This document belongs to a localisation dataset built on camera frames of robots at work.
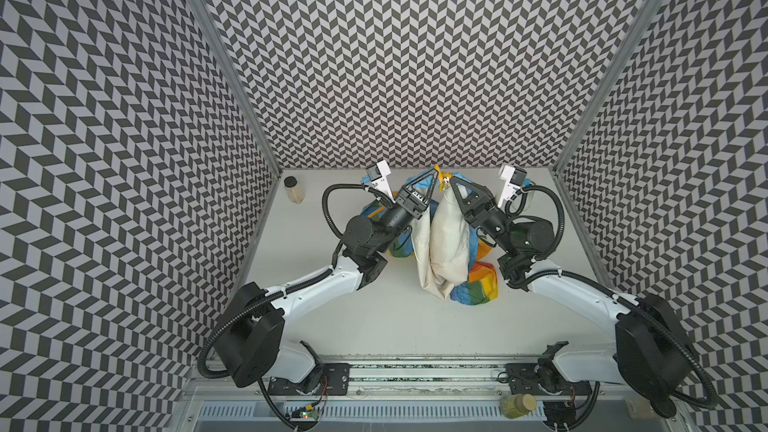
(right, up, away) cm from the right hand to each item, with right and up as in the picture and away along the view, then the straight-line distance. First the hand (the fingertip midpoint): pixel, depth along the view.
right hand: (456, 183), depth 60 cm
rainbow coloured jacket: (+1, -18, +9) cm, 20 cm away
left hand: (-3, +2, -1) cm, 4 cm away
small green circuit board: (-33, -52, +7) cm, 62 cm away
